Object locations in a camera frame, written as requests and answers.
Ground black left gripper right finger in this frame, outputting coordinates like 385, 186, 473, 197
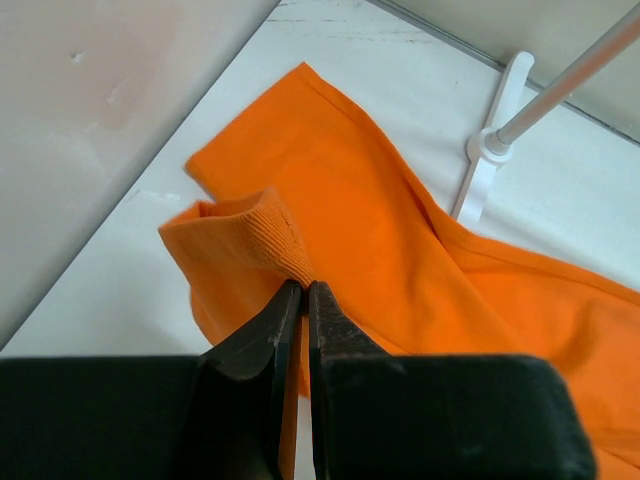
309, 282, 598, 479

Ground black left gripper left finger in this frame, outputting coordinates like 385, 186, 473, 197
1, 281, 302, 479

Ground orange trousers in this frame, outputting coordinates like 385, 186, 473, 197
159, 64, 639, 479

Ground white clothes rack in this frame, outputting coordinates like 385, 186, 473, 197
452, 6, 639, 227

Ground aluminium table edge rail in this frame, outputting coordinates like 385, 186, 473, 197
372, 0, 639, 146

